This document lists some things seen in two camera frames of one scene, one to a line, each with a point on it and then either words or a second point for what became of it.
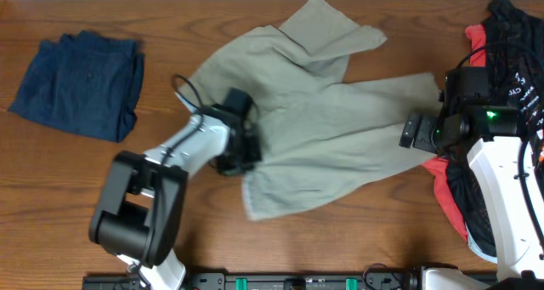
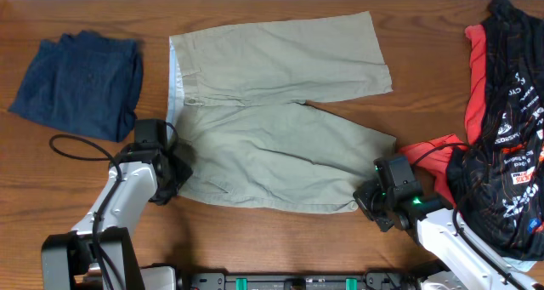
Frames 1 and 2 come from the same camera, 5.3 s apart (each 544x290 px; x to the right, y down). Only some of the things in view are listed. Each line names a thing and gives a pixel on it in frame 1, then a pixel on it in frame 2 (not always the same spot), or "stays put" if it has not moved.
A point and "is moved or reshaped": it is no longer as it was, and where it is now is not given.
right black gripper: [423, 133] -> [367, 202]
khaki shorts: [319, 132] is moved or reshaped
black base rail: [269, 281] stays put
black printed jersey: [514, 53] stays put
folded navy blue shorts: [83, 83] stays put
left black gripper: [249, 143] -> [177, 176]
